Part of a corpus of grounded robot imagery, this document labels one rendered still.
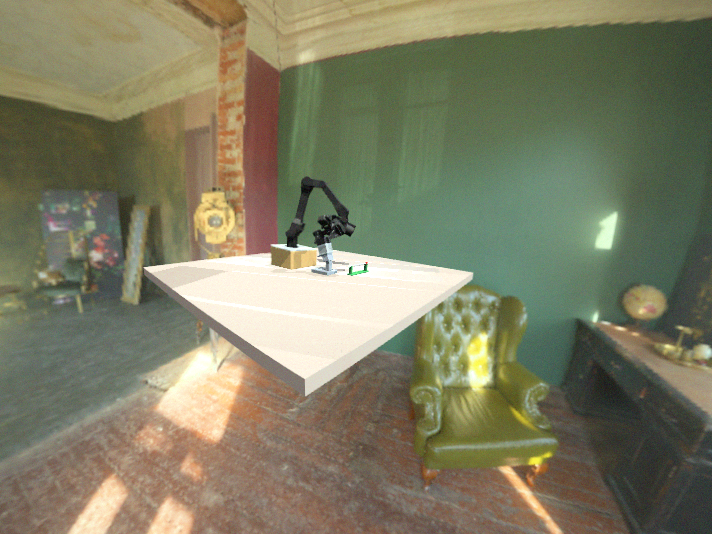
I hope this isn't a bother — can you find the green cradle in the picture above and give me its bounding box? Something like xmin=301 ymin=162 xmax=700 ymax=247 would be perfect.
xmin=347 ymin=264 xmax=369 ymax=276

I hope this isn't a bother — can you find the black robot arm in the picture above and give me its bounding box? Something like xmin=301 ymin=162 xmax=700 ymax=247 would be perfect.
xmin=284 ymin=176 xmax=356 ymax=247

